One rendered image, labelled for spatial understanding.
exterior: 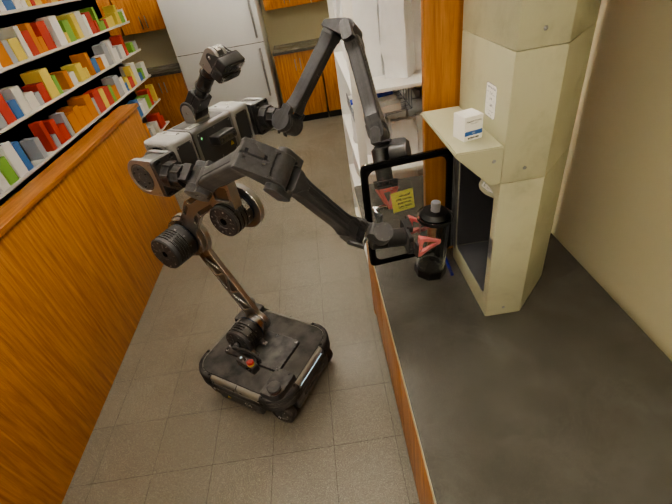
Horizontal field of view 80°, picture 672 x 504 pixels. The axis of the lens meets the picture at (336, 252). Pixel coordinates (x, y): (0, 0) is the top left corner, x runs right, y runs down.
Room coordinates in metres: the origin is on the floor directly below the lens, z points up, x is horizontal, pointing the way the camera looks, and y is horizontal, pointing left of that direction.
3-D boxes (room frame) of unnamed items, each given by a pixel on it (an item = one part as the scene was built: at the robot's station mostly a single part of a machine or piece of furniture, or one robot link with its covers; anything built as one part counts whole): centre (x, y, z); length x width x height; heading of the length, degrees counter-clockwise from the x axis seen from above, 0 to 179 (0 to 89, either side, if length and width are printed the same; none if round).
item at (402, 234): (0.99, -0.20, 1.20); 0.10 x 0.07 x 0.07; 1
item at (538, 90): (1.00, -0.56, 1.32); 0.32 x 0.25 x 0.77; 179
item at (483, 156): (1.01, -0.37, 1.46); 0.32 x 0.11 x 0.10; 179
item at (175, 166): (1.17, 0.44, 1.45); 0.09 x 0.08 x 0.12; 146
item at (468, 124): (0.93, -0.37, 1.54); 0.05 x 0.05 x 0.06; 12
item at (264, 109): (1.58, 0.16, 1.45); 0.09 x 0.08 x 0.12; 146
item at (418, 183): (1.14, -0.27, 1.19); 0.30 x 0.01 x 0.40; 95
